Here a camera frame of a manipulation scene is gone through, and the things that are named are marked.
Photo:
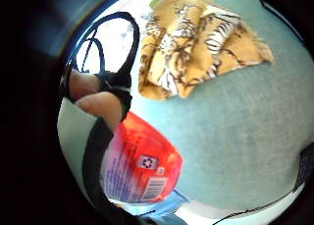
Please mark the light blue plastic item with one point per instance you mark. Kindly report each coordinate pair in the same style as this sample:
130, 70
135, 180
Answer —
170, 203

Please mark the red plastic bottle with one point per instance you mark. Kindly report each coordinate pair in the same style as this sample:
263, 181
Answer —
144, 153

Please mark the tiger print cloth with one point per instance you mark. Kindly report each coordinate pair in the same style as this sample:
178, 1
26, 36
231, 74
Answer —
193, 48

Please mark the dark patterned fabric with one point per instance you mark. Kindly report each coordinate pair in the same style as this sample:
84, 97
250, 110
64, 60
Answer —
306, 166

